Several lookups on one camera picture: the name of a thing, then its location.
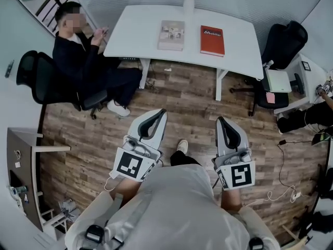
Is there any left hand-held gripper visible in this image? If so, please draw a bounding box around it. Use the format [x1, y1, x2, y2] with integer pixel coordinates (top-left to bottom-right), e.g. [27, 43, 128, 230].
[108, 108, 168, 183]

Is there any white box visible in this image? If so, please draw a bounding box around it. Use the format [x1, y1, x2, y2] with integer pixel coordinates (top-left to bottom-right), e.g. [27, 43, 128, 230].
[264, 68, 292, 94]

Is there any person's white shirt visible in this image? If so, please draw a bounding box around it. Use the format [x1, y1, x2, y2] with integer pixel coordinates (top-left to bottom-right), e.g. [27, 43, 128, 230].
[64, 164, 281, 250]

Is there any person's black trouser leg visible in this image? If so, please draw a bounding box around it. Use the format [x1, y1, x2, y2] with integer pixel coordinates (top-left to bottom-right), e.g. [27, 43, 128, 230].
[170, 149, 202, 168]

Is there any person's right forearm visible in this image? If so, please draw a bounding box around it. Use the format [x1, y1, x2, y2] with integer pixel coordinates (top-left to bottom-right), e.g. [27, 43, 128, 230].
[220, 188, 242, 214]

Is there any grey book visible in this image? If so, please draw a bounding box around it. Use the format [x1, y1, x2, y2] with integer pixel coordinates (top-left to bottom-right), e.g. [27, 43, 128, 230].
[157, 20, 186, 52]

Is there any red book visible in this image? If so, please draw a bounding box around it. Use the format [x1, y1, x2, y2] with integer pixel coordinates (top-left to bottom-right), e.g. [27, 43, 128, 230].
[200, 25, 225, 58]

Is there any white side desk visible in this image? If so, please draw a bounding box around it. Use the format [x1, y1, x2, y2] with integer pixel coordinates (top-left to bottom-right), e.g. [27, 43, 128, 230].
[273, 53, 329, 115]

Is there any white floor cable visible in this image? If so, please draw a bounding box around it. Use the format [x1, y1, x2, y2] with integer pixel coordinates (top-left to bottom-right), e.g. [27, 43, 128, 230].
[244, 184, 311, 208]

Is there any person's left forearm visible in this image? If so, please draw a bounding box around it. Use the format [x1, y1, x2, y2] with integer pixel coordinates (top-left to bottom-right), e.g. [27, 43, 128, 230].
[111, 177, 147, 201]

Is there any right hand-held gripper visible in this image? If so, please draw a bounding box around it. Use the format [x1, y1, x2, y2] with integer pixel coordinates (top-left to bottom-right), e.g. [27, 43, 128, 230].
[212, 116, 256, 191]

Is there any black mesh office chair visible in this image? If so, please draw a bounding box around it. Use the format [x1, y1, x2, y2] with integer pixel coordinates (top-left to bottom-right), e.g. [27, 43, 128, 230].
[16, 50, 108, 120]

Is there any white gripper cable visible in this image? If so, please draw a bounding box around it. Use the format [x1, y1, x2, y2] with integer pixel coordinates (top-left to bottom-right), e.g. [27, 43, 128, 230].
[104, 175, 118, 192]

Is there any white table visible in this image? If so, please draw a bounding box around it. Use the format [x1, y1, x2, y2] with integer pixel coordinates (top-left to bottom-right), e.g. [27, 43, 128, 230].
[103, 5, 264, 102]

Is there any black floor cable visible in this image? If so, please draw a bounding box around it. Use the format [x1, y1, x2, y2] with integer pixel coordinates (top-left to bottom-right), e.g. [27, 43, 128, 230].
[276, 139, 317, 190]

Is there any black chest strap device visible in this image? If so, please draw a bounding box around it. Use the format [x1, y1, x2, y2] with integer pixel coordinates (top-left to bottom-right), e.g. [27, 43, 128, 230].
[248, 236, 263, 250]
[85, 224, 105, 243]

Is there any person's white shoe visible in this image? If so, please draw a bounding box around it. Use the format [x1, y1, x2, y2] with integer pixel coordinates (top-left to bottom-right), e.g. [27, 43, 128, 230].
[175, 139, 189, 155]

